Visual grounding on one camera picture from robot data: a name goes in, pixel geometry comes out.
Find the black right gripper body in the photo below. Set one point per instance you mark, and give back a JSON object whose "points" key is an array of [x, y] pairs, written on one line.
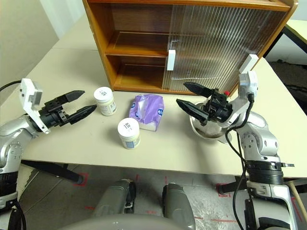
{"points": [[218, 107]]}

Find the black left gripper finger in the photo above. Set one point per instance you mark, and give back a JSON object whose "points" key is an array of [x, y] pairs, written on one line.
{"points": [[84, 112], [74, 95]]}

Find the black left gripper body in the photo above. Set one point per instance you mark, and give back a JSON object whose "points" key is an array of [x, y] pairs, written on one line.
{"points": [[58, 112]]}

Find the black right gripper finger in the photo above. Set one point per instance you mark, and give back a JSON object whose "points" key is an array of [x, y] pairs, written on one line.
{"points": [[193, 110], [197, 89]]}

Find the white lidded plastic bottle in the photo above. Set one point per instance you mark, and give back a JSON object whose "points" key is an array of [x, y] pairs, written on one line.
{"points": [[129, 134], [105, 100]]}

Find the ribbed clear sliding door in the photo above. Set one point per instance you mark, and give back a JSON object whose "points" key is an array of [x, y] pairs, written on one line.
{"points": [[251, 36], [192, 48]]}

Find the purple tissue pack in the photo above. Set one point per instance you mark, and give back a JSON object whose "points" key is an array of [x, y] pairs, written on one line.
{"points": [[149, 110]]}

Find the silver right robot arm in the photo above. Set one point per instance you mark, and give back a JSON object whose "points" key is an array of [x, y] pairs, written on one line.
{"points": [[261, 141]]}

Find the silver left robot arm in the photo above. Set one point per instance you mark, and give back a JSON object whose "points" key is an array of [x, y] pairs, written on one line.
{"points": [[14, 134]]}

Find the brown wooden cabinet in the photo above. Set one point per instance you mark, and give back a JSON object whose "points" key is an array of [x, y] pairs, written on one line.
{"points": [[100, 28]]}

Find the black table leg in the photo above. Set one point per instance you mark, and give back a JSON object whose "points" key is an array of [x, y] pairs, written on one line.
{"points": [[52, 171], [232, 185]]}

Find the grey left robot leg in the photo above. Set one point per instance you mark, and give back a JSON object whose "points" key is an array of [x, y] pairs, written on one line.
{"points": [[112, 198]]}

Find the grey robot leg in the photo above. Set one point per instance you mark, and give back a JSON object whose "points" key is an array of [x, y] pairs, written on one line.
{"points": [[177, 203], [112, 198]]}

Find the grey right robot leg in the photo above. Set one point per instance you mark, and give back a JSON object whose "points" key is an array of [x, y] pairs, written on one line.
{"points": [[177, 203]]}

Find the beige neighbouring table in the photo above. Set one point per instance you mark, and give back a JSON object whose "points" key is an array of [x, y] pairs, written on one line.
{"points": [[297, 27]]}

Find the grey robot torso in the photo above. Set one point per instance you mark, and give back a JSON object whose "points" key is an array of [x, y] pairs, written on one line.
{"points": [[120, 222]]}

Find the light wooden stick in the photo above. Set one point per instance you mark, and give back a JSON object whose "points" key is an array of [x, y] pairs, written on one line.
{"points": [[296, 198]]}

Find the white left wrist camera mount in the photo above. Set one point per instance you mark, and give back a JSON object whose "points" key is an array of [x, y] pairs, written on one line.
{"points": [[28, 95]]}

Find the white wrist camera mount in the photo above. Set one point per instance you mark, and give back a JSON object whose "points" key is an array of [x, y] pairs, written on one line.
{"points": [[248, 81], [28, 95]]}

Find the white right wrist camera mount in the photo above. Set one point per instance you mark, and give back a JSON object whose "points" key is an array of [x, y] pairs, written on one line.
{"points": [[248, 81]]}

